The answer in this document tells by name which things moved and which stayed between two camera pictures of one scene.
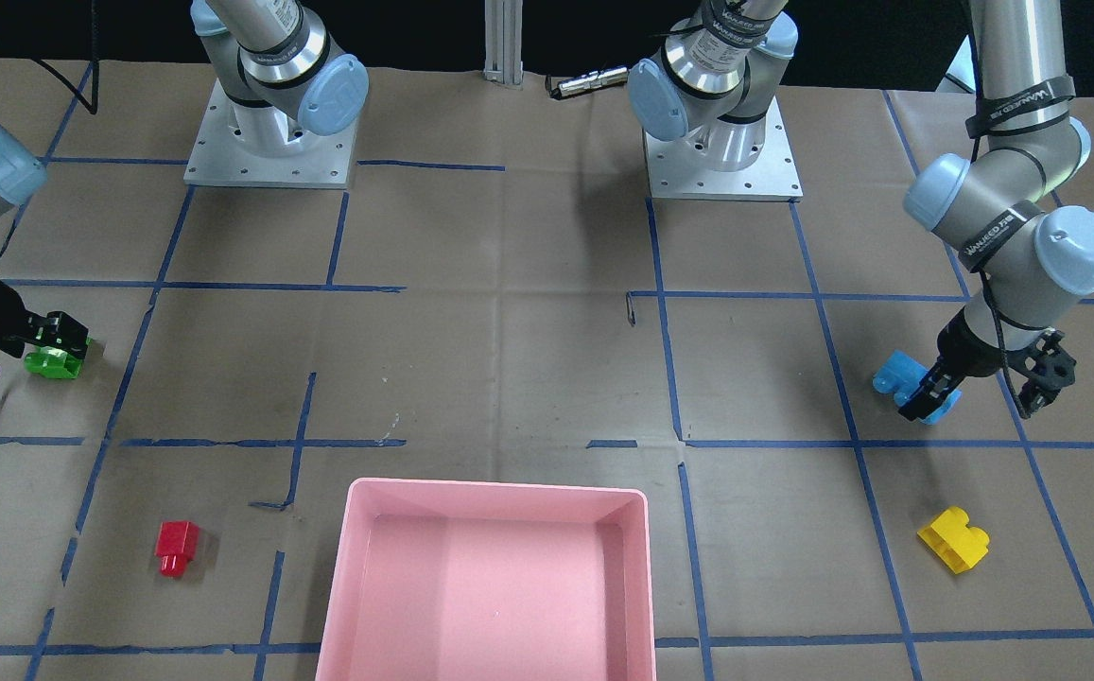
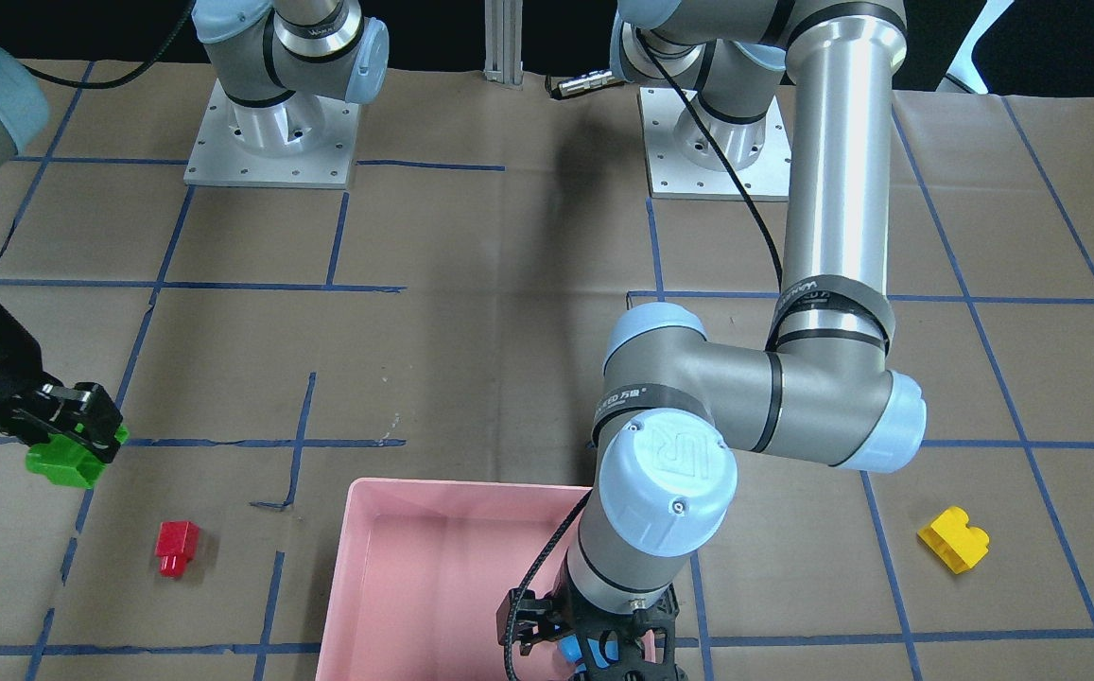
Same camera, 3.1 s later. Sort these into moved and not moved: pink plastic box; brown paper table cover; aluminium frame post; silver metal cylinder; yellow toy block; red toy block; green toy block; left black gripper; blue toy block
Moved: left black gripper; blue toy block; green toy block
Not moved: aluminium frame post; red toy block; brown paper table cover; yellow toy block; silver metal cylinder; pink plastic box
